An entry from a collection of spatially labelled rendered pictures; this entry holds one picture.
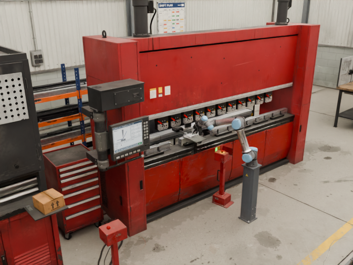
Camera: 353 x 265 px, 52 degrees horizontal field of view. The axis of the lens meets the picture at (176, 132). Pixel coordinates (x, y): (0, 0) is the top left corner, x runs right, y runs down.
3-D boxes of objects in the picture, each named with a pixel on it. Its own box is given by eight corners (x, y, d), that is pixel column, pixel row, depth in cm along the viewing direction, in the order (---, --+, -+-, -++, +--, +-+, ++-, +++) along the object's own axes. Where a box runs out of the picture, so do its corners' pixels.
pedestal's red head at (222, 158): (224, 163, 477) (224, 151, 470) (214, 160, 486) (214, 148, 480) (231, 158, 491) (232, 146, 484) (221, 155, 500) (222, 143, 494)
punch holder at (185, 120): (184, 124, 468) (184, 112, 462) (179, 122, 474) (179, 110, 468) (193, 121, 476) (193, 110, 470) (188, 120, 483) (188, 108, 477)
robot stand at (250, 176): (257, 218, 473) (262, 164, 446) (248, 223, 462) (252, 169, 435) (246, 212, 486) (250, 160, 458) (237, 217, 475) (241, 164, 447)
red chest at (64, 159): (66, 244, 427) (56, 167, 392) (52, 224, 465) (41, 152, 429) (105, 228, 456) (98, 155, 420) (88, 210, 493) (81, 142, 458)
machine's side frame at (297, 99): (294, 164, 621) (311, 25, 539) (256, 149, 684) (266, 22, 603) (302, 161, 635) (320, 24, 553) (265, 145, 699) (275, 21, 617)
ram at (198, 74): (133, 124, 420) (129, 54, 392) (129, 122, 426) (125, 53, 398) (292, 85, 589) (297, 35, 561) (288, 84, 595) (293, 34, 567)
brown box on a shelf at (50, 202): (35, 221, 302) (33, 208, 298) (24, 208, 320) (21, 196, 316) (68, 208, 320) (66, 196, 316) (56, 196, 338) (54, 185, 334)
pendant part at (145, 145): (114, 161, 349) (111, 126, 336) (107, 158, 357) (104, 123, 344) (150, 149, 377) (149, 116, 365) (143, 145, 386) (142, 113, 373)
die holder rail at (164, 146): (137, 159, 440) (137, 152, 437) (135, 157, 445) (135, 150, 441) (170, 149, 468) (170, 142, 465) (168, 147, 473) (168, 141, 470)
